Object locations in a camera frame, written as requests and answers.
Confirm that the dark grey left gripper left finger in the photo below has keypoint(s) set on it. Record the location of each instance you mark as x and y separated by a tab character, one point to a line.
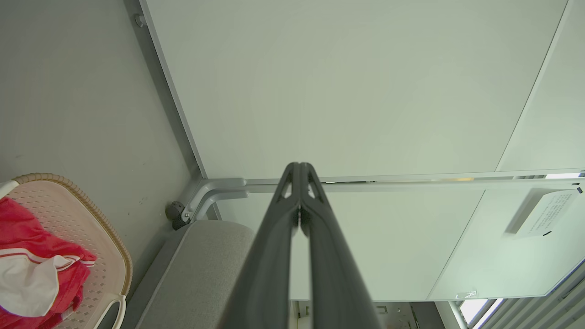
269	256

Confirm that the small grey wall bumper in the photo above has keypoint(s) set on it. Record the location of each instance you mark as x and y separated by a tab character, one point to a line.
139	20

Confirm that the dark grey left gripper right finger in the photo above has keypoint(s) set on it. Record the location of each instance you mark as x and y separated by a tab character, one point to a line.
333	274

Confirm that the white paper sign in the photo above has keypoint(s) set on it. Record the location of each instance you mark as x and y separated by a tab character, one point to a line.
548	212

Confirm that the red and white clothes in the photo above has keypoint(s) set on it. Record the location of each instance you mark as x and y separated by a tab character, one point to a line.
23	228

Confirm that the black caster wheel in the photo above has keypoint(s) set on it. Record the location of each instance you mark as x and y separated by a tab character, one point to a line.
174	214

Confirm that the white partition panel with sign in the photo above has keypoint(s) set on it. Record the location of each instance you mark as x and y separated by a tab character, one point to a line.
402	242

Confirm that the grey fabric cushion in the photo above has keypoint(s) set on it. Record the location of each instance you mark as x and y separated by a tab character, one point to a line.
201	274

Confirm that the grey window blinds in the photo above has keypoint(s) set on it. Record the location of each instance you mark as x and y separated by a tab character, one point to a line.
548	306

